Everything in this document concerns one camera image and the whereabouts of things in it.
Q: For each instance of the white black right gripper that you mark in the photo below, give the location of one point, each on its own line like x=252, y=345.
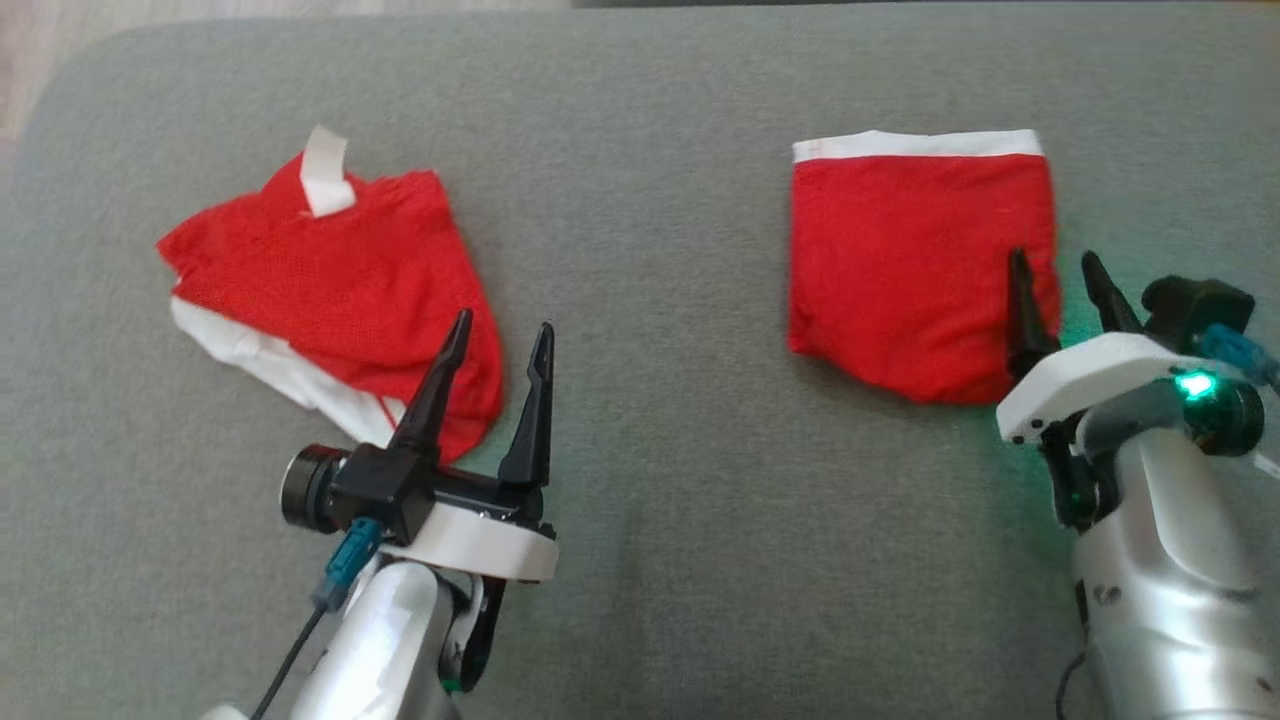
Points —
x=1090, y=375

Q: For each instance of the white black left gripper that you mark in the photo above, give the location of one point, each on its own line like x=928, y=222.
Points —
x=480, y=545

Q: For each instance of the red shorts with white trim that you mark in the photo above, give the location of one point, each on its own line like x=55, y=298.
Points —
x=900, y=270

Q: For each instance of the red basketball jersey white undershirt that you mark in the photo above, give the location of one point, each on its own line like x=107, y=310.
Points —
x=340, y=290

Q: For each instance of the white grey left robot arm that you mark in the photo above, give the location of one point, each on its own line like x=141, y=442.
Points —
x=385, y=640

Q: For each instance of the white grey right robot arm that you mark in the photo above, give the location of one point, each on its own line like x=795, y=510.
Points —
x=1160, y=560

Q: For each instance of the black cylinder on left gripper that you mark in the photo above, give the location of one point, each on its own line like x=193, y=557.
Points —
x=305, y=488

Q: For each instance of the black cylinder on gripper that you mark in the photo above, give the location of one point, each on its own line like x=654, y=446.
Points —
x=305, y=488
x=1235, y=420

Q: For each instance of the black cylinder on right gripper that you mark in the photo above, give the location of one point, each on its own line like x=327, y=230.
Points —
x=1235, y=420

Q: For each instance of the grey fabric sofa seat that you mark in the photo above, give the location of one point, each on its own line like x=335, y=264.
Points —
x=650, y=300

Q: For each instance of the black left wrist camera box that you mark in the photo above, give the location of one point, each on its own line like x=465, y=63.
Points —
x=385, y=490

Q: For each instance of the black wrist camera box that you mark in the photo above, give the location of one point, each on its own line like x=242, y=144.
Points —
x=1195, y=305
x=385, y=490

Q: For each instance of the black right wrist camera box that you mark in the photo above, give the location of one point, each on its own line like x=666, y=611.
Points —
x=1195, y=305

